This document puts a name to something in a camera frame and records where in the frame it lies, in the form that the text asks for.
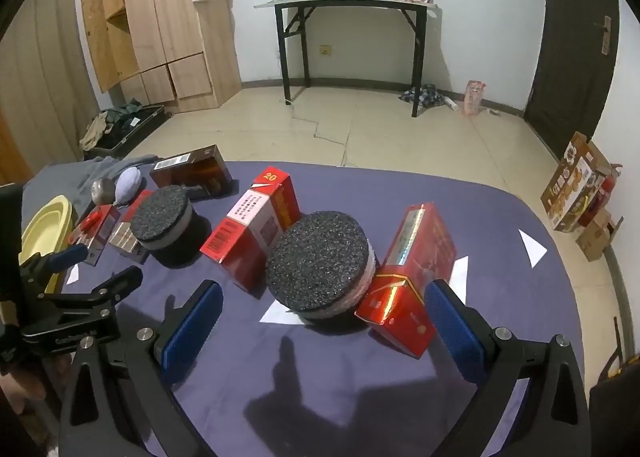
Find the dark door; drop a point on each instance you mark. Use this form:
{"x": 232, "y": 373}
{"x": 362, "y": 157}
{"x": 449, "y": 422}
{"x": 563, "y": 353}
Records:
{"x": 575, "y": 69}

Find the grey blanket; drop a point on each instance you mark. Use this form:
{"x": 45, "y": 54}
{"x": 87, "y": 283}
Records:
{"x": 73, "y": 181}

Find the large black sponge puck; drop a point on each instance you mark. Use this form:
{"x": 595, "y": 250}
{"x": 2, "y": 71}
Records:
{"x": 321, "y": 268}

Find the colourful cardboard box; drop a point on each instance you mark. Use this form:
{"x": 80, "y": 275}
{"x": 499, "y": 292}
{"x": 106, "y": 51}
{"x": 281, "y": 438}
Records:
{"x": 576, "y": 180}

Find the small black sponge puck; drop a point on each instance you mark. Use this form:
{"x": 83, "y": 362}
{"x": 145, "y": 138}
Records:
{"x": 162, "y": 217}

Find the person's left hand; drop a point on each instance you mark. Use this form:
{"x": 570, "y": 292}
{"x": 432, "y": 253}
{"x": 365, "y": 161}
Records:
{"x": 20, "y": 387}

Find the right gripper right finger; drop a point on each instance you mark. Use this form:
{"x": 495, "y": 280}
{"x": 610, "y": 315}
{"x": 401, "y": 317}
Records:
{"x": 552, "y": 419}

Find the silver ball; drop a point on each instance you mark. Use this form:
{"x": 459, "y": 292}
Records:
{"x": 103, "y": 192}

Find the black folding table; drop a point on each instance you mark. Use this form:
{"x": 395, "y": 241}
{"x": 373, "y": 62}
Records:
{"x": 363, "y": 44}

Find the pink snack bag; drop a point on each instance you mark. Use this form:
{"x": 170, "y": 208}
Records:
{"x": 473, "y": 97}

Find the lavender plush toy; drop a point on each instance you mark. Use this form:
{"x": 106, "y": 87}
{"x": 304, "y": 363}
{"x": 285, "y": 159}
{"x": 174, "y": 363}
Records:
{"x": 127, "y": 186}

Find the small brown carton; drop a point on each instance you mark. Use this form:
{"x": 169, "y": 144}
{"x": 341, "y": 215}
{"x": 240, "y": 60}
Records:
{"x": 598, "y": 235}

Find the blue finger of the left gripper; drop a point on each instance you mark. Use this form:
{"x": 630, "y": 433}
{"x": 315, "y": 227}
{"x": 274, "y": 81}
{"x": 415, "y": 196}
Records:
{"x": 67, "y": 258}

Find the small red toy pack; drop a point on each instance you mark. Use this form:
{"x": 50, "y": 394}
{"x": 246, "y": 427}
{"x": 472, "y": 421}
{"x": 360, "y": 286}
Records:
{"x": 94, "y": 231}

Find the plaid cloth on floor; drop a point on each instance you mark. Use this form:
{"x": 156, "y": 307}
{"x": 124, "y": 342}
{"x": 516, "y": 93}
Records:
{"x": 428, "y": 96}

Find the beige curtain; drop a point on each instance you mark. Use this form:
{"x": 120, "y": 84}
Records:
{"x": 47, "y": 100}

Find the red white cigarette box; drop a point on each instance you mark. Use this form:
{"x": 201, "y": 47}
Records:
{"x": 243, "y": 239}

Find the shiny red long box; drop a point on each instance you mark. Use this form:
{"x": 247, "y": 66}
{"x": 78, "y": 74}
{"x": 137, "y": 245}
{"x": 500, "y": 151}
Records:
{"x": 394, "y": 306}

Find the wooden wardrobe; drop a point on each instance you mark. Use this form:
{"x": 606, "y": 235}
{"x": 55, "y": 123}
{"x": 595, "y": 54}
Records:
{"x": 175, "y": 52}

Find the dark brown box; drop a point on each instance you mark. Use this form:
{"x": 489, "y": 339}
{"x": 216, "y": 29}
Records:
{"x": 202, "y": 173}

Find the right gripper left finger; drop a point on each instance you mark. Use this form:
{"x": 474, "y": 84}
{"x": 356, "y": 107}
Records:
{"x": 120, "y": 393}

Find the brown checkered small box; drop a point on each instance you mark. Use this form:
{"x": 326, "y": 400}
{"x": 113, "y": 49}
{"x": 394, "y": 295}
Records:
{"x": 126, "y": 244}

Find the open black suitcase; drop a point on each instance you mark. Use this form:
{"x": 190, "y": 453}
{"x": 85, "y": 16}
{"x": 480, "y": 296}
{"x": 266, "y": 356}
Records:
{"x": 116, "y": 131}

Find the orange curtain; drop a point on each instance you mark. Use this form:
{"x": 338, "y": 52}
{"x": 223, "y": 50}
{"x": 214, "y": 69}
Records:
{"x": 13, "y": 168}

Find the yellow plastic basin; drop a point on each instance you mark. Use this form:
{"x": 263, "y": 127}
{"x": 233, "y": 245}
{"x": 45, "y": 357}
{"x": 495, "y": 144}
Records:
{"x": 45, "y": 238}

